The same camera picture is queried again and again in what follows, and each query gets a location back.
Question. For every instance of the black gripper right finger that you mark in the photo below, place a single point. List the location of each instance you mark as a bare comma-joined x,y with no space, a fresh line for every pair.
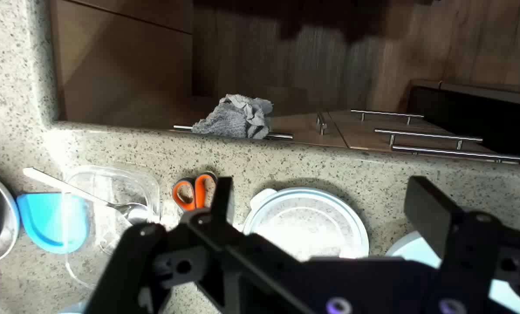
462,239

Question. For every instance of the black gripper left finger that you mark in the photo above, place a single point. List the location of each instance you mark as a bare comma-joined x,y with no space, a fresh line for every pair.
218,211

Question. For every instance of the orange handled scissors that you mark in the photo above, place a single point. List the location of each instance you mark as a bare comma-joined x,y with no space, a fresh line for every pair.
194,192

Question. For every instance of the blue container lid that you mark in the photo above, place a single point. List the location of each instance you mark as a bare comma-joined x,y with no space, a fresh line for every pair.
54,221

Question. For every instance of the round clear lid plate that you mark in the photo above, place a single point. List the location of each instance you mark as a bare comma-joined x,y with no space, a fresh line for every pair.
307,223

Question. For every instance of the grey crumpled cloth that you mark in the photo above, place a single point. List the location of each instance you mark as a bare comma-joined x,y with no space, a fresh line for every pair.
237,115

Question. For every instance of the clear plastic container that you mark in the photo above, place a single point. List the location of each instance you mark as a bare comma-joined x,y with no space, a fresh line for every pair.
120,197

